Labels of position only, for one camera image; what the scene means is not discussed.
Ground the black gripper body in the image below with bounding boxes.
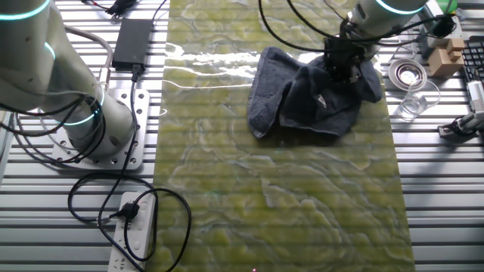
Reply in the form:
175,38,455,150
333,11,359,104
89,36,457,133
323,20,366,71

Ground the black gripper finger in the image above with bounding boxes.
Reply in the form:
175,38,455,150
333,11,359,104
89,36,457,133
327,64,346,84
344,63,361,84

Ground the dark grey cloth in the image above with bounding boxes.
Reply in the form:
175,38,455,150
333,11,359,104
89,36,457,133
247,45,383,140

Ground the clear plastic cup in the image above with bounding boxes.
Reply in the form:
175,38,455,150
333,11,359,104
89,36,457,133
395,78,442,122

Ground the wooden block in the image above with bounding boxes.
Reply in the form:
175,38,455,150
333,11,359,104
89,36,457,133
427,36,466,79

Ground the grey box with red button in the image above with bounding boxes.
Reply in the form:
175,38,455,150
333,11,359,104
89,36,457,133
429,14,464,48

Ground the yellow box with green button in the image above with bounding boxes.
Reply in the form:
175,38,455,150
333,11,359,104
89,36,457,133
434,0,458,14

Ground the black keyboard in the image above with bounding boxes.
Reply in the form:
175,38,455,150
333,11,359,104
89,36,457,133
461,39,484,82

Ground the white ribbed device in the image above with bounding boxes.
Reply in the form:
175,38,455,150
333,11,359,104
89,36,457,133
464,79,484,113

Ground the green marble pattern mat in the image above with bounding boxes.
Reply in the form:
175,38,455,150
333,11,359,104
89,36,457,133
145,0,417,272

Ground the black power adapter brick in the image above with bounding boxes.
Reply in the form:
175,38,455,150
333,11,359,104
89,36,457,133
111,17,154,73

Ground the white power strip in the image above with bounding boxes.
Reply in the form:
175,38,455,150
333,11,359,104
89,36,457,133
107,190,158,272

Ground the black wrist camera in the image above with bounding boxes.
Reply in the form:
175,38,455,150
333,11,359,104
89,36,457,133
430,14,458,39

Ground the small silver camera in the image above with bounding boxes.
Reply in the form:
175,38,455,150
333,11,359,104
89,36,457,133
437,111,484,138

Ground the black adapter power cord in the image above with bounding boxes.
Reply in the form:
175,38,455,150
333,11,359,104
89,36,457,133
97,63,147,272

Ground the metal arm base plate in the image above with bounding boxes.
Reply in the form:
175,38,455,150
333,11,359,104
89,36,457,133
51,88,150,171

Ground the black bundled cable, red wire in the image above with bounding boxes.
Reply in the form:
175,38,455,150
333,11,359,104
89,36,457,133
81,0,137,18

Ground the thick grey cable, metal connector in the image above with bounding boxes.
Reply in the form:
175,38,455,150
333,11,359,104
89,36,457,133
62,24,114,91

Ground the black cables round arm base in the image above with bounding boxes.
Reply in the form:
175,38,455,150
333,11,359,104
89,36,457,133
0,88,109,165

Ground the black looped cord with plug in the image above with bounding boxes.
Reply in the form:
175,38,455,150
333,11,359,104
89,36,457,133
67,172,193,272

